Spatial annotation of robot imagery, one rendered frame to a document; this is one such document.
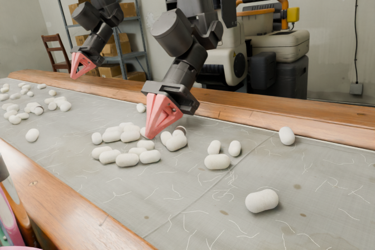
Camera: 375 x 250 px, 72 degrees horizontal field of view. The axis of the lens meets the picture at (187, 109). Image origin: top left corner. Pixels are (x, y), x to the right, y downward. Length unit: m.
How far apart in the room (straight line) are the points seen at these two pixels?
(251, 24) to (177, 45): 0.90
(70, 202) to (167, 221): 0.12
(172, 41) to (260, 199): 0.30
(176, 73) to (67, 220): 0.30
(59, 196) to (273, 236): 0.25
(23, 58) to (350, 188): 5.41
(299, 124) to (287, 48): 0.80
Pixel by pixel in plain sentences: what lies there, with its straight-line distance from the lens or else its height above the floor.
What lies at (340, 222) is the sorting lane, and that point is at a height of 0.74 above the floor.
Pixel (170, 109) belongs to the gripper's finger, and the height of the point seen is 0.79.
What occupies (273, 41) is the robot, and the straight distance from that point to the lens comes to 1.26.
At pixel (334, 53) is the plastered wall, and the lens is 2.40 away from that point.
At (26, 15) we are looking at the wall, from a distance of 5.62.
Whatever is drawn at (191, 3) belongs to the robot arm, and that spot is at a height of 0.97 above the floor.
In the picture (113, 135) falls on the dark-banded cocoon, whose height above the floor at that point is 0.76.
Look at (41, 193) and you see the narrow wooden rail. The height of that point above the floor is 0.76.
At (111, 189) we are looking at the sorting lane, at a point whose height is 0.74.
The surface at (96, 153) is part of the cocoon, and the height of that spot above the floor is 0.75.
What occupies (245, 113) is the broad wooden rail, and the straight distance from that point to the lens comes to 0.52.
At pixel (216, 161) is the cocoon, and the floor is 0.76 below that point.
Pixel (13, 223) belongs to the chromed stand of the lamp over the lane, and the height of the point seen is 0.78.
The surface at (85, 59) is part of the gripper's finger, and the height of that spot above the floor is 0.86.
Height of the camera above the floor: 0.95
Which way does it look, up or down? 20 degrees down
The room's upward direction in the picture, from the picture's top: 7 degrees counter-clockwise
